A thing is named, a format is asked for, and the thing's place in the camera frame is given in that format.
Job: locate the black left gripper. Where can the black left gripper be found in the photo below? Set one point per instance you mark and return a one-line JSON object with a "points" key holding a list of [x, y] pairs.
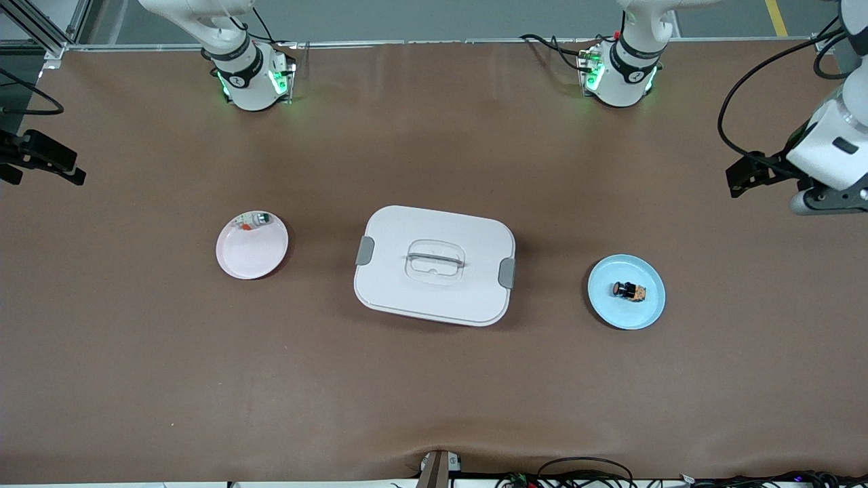
{"points": [[772, 165]]}

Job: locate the grey box latch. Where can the grey box latch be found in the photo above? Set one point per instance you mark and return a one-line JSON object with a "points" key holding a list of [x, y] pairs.
{"points": [[506, 273], [365, 251]]}

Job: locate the light blue round plate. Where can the light blue round plate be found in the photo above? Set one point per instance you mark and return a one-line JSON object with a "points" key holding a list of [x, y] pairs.
{"points": [[626, 315]]}

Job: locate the green white switch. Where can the green white switch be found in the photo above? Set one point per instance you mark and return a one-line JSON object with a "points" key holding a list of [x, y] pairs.
{"points": [[262, 217]]}

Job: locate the pink round plate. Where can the pink round plate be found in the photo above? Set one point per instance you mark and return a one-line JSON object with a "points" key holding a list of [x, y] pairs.
{"points": [[251, 254]]}

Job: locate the orange black switch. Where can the orange black switch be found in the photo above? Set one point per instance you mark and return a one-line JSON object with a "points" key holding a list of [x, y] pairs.
{"points": [[630, 291]]}

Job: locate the brown table mat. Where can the brown table mat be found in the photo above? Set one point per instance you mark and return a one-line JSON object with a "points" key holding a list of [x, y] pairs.
{"points": [[407, 379]]}

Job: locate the aluminium frame profile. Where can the aluminium frame profile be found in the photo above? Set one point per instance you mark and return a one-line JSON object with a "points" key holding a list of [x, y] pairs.
{"points": [[822, 44], [41, 30]]}

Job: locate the small red white part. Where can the small red white part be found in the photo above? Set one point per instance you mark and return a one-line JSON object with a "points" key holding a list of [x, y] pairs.
{"points": [[245, 224]]}

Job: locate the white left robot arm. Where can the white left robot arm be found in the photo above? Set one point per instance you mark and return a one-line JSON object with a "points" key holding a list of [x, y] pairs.
{"points": [[627, 74]]}

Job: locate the white lidded plastic box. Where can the white lidded plastic box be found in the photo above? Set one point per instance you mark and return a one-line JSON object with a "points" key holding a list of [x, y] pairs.
{"points": [[434, 301]]}

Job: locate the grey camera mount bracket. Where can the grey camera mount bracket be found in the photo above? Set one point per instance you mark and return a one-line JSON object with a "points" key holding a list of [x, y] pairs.
{"points": [[437, 469]]}

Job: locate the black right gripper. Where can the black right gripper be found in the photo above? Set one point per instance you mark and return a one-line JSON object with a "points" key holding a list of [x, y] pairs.
{"points": [[15, 151]]}

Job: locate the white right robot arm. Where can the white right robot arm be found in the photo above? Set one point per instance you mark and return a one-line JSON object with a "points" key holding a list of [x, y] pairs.
{"points": [[247, 81]]}

